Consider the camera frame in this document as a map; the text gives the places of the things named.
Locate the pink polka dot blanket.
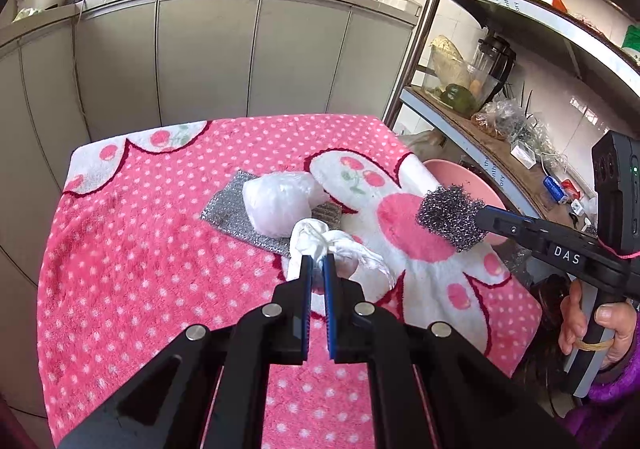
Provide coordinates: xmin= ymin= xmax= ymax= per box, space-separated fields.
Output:
xmin=37 ymin=113 xmax=543 ymax=449

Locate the pink plastic basin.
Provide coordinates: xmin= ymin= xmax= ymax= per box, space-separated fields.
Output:
xmin=422 ymin=159 xmax=511 ymax=246

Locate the steel wool scrubber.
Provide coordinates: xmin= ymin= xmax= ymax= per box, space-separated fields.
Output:
xmin=416 ymin=185 xmax=487 ymax=254

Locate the person's right hand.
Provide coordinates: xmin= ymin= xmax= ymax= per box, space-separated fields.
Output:
xmin=557 ymin=279 xmax=638 ymax=372

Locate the white plastic tray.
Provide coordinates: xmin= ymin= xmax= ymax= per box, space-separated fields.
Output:
xmin=376 ymin=0 xmax=421 ymax=16

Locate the clear bag of noodles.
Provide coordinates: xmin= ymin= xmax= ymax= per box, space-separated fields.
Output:
xmin=427 ymin=35 xmax=473 ymax=90

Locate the person's right forearm purple sleeve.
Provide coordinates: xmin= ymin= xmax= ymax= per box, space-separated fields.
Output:
xmin=565 ymin=314 xmax=640 ymax=435

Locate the grey kitchen cabinet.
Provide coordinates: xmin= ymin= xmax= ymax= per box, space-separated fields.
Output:
xmin=0 ymin=0 xmax=418 ymax=420

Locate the small blue box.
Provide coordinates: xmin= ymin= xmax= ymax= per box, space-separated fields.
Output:
xmin=544 ymin=175 xmax=566 ymax=202

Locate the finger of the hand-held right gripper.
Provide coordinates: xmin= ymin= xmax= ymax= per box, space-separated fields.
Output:
xmin=475 ymin=205 xmax=540 ymax=256

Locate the knotted white plastic bag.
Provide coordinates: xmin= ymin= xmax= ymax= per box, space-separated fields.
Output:
xmin=287 ymin=218 xmax=396 ymax=290

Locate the silver scouring cloth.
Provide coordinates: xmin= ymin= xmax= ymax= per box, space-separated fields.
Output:
xmin=200 ymin=170 xmax=343 ymax=257

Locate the metal shelf rack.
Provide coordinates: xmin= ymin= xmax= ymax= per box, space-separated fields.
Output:
xmin=382 ymin=0 xmax=640 ymax=250

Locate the bundle of clear plastic bags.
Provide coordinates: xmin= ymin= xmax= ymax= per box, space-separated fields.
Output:
xmin=472 ymin=99 xmax=568 ymax=164

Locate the green vegetable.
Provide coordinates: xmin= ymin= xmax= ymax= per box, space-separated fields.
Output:
xmin=442 ymin=84 xmax=478 ymax=112

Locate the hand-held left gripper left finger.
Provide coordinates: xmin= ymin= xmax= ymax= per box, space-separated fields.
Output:
xmin=57 ymin=254 xmax=313 ymax=449

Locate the black blender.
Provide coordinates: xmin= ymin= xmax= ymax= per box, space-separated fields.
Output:
xmin=470 ymin=31 xmax=517 ymax=100

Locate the translucent plastic bag ball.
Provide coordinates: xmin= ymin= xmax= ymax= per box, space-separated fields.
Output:
xmin=241 ymin=171 xmax=331 ymax=237

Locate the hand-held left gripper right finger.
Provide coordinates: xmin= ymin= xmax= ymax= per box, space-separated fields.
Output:
xmin=322 ymin=254 xmax=581 ymax=449

